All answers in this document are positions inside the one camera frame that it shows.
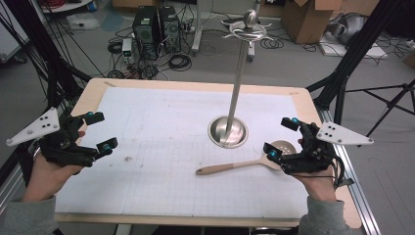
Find black tripod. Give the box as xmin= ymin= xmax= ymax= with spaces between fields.
xmin=346 ymin=79 xmax=415 ymax=138

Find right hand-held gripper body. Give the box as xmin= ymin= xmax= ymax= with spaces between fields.
xmin=281 ymin=121 xmax=375 ymax=175

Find person's right hand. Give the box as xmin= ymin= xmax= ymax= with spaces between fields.
xmin=292 ymin=138 xmax=338 ymax=202

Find aluminium frame rail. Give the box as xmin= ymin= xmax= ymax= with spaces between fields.
xmin=317 ymin=107 xmax=382 ymax=235

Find black computer tower green label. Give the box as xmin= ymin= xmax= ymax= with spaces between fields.
xmin=131 ymin=6 xmax=162 ymax=61

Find person's left hand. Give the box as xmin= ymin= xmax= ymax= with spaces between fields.
xmin=22 ymin=129 xmax=86 ymax=203

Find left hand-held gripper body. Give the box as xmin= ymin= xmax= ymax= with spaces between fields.
xmin=5 ymin=107 xmax=99 ymax=168

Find large black cable coil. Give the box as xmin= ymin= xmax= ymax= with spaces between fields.
xmin=168 ymin=53 xmax=193 ymax=72

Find small black cable coil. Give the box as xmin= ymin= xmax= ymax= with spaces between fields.
xmin=107 ymin=41 xmax=123 ymax=55

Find white grid mat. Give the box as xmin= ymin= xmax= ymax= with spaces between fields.
xmin=54 ymin=86 xmax=310 ymax=219

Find low cardboard box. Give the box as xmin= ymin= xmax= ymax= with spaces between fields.
xmin=112 ymin=0 xmax=159 ymax=10

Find white round table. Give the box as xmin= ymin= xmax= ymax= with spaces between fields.
xmin=38 ymin=0 xmax=96 ymax=14

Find white flat board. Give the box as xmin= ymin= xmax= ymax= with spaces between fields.
xmin=318 ymin=33 xmax=390 ymax=61

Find grey bag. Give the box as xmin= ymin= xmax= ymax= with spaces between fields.
xmin=327 ymin=13 xmax=369 ymax=45

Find metal utensil stand with hooks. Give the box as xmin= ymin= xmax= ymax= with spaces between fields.
xmin=207 ymin=9 xmax=276 ymax=150

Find large cardboard box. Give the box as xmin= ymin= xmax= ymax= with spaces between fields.
xmin=281 ymin=0 xmax=381 ymax=45

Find small white power supply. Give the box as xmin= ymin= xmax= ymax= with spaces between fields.
xmin=121 ymin=37 xmax=135 ymax=64

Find white sheet on floor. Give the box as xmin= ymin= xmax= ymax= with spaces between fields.
xmin=67 ymin=13 xmax=101 ymax=31

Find black frame stand with cables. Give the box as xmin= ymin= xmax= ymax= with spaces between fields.
xmin=0 ymin=0 xmax=93 ymax=111

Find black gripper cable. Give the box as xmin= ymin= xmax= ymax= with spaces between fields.
xmin=331 ymin=153 xmax=356 ymax=190

